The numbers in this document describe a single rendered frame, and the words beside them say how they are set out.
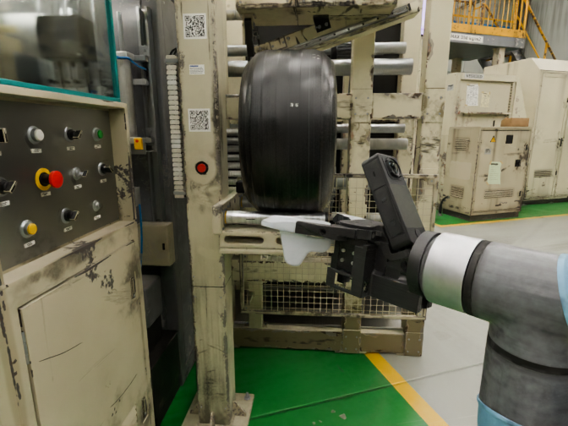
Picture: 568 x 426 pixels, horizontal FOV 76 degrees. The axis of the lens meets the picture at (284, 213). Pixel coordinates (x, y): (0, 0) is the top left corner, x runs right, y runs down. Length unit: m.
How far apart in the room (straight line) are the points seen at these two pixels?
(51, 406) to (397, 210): 0.88
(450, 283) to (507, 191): 5.52
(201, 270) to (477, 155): 4.53
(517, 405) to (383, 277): 0.16
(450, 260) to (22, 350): 0.82
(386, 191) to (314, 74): 0.73
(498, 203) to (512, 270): 5.45
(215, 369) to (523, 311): 1.33
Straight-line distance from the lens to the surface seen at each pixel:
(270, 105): 1.07
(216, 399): 1.66
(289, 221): 0.44
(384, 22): 1.72
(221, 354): 1.54
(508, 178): 5.86
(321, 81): 1.11
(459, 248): 0.39
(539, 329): 0.37
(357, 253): 0.43
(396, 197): 0.42
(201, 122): 1.30
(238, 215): 1.22
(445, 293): 0.39
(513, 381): 0.40
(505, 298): 0.37
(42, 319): 0.96
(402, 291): 0.42
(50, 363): 1.01
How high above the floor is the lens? 1.18
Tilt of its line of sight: 13 degrees down
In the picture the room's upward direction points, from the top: straight up
